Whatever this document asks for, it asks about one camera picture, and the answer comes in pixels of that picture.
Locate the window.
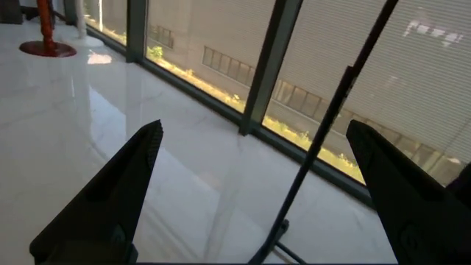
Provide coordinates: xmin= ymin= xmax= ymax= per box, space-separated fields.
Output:
xmin=62 ymin=0 xmax=471 ymax=211

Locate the white round-base stand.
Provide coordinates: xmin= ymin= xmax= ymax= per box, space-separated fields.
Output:
xmin=64 ymin=0 xmax=105 ymax=48

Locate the red round-base stand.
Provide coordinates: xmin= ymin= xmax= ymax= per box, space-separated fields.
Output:
xmin=18 ymin=0 xmax=78 ymax=58

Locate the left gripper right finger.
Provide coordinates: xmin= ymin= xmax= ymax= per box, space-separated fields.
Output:
xmin=345 ymin=119 xmax=471 ymax=265

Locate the black garment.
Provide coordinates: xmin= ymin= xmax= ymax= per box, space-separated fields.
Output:
xmin=445 ymin=172 xmax=471 ymax=211

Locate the black clothes rack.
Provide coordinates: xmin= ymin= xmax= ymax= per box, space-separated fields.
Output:
xmin=248 ymin=0 xmax=401 ymax=264

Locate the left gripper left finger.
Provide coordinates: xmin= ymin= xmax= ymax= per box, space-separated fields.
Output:
xmin=29 ymin=119 xmax=165 ymax=264

